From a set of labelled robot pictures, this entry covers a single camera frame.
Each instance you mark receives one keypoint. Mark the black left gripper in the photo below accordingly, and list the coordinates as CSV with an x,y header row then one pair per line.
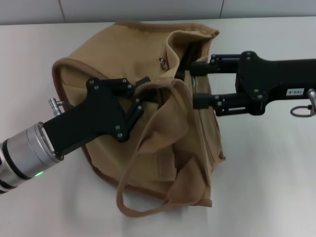
x,y
98,116

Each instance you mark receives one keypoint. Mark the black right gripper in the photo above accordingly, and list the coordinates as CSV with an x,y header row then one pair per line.
x,y
271,76

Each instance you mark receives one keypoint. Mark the silver zipper pull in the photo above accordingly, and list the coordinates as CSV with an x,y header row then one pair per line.
x,y
195,81

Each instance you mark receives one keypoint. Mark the khaki canvas food bag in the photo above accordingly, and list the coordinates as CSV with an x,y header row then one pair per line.
x,y
168,148

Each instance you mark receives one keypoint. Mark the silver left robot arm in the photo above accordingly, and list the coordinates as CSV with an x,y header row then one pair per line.
x,y
22,153

